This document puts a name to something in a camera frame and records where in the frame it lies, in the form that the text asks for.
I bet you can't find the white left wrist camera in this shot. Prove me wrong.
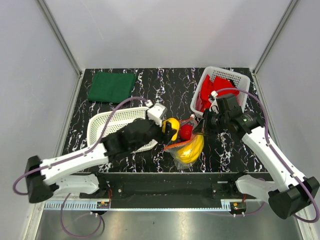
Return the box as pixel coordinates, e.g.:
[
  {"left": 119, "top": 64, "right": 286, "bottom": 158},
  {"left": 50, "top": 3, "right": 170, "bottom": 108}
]
[{"left": 145, "top": 100, "right": 167, "bottom": 127}]

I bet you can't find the clear zip top bag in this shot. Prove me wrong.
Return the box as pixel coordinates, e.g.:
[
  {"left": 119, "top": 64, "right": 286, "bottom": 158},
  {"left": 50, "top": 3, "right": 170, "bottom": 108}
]
[{"left": 162, "top": 117, "right": 205, "bottom": 170}]

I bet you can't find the aluminium corner frame post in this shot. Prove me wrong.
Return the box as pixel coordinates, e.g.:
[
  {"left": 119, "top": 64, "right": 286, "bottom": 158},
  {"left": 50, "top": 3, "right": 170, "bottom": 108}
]
[{"left": 35, "top": 0, "right": 82, "bottom": 76}]

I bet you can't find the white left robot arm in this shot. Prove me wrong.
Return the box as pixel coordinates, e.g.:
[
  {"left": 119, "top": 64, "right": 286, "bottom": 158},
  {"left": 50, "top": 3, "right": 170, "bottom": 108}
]
[{"left": 24, "top": 118, "right": 179, "bottom": 204}]

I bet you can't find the pink cloth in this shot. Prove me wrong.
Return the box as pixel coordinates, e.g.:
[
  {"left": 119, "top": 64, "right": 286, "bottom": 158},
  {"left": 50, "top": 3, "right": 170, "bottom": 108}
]
[{"left": 195, "top": 93, "right": 203, "bottom": 112}]

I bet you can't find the yellow fake pear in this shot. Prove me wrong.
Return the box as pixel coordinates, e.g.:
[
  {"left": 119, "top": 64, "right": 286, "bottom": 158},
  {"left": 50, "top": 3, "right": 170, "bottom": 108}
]
[{"left": 164, "top": 117, "right": 180, "bottom": 141}]

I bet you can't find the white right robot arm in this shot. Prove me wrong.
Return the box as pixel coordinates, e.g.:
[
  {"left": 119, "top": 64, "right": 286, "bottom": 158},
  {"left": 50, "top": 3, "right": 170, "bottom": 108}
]
[{"left": 193, "top": 110, "right": 320, "bottom": 223}]

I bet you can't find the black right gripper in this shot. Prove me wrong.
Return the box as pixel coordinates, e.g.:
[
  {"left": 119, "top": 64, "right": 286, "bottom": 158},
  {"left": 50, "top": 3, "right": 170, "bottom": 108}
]
[{"left": 192, "top": 108, "right": 229, "bottom": 136}]

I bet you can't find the red fake apple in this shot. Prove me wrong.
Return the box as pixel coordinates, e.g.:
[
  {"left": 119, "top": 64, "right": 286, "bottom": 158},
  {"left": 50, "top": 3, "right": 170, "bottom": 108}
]
[{"left": 179, "top": 124, "right": 193, "bottom": 141}]

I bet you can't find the grey slotted cable duct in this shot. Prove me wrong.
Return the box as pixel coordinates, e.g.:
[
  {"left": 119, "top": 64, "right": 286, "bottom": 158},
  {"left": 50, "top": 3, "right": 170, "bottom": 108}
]
[{"left": 44, "top": 200, "right": 111, "bottom": 211}]

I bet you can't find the red cloth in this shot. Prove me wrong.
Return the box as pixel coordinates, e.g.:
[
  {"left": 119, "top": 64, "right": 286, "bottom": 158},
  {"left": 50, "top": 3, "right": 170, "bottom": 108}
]
[{"left": 199, "top": 75, "right": 240, "bottom": 112}]

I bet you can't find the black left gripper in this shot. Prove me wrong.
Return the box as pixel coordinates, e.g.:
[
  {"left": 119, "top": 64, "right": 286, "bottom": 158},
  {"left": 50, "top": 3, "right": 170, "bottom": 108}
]
[{"left": 131, "top": 110, "right": 177, "bottom": 152}]

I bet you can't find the yellow fake banana bunch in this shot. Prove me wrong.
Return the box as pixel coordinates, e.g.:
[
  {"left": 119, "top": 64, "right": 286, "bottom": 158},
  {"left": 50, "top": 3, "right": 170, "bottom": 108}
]
[{"left": 170, "top": 135, "right": 204, "bottom": 164}]

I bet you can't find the large white laundry basket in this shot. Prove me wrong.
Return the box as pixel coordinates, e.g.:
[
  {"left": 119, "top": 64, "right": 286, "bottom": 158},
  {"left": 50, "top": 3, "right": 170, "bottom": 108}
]
[{"left": 190, "top": 66, "right": 250, "bottom": 118}]

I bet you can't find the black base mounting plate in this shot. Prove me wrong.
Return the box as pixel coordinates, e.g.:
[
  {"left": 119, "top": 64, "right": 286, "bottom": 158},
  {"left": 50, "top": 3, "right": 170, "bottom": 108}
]
[{"left": 79, "top": 171, "right": 272, "bottom": 210}]

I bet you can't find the folded green cloth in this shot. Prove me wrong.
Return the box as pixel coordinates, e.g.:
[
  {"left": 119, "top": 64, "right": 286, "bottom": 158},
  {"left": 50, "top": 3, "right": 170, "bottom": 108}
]
[{"left": 87, "top": 72, "right": 137, "bottom": 104}]

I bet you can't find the right aluminium frame post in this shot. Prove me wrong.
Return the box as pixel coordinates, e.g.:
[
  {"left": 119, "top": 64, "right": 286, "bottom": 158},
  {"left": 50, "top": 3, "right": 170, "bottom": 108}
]
[{"left": 252, "top": 0, "right": 300, "bottom": 74}]

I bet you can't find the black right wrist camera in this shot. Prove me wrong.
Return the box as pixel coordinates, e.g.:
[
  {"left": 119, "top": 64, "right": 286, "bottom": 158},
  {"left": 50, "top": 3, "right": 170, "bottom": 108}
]
[{"left": 216, "top": 93, "right": 243, "bottom": 114}]

